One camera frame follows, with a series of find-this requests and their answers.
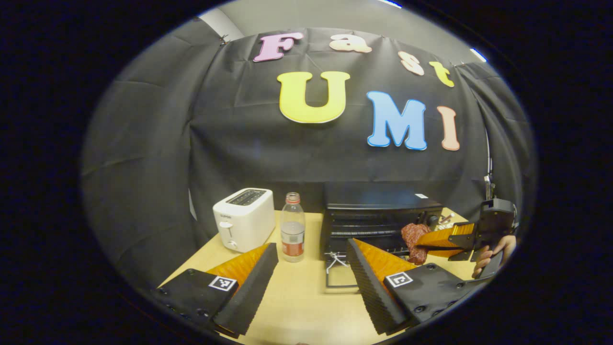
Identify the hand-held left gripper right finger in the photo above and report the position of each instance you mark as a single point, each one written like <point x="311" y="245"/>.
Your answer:
<point x="376" y="292"/>

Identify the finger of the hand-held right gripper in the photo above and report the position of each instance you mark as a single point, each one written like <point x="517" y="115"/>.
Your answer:
<point x="450" y="235"/>
<point x="445" y="251"/>

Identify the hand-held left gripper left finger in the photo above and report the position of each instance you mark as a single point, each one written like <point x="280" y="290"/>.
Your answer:
<point x="249" y="292"/>

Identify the red meat piece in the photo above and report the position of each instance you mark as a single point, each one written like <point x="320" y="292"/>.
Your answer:
<point x="415" y="239"/>

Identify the black electric oven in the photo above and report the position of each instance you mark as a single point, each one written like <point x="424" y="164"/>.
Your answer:
<point x="373" y="215"/>

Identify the white toaster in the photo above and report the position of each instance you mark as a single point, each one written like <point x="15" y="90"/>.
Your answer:
<point x="244" y="220"/>

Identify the clear bottle with red label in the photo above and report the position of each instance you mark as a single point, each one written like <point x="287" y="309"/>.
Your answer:
<point x="292" y="230"/>

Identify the black backdrop cloth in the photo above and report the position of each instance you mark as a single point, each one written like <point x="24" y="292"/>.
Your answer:
<point x="297" y="153"/>

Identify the small ceiling light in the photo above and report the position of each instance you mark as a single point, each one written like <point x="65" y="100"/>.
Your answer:
<point x="478" y="54"/>

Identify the large ceiling light panel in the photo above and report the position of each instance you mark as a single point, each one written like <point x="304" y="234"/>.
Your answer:
<point x="390" y="3"/>

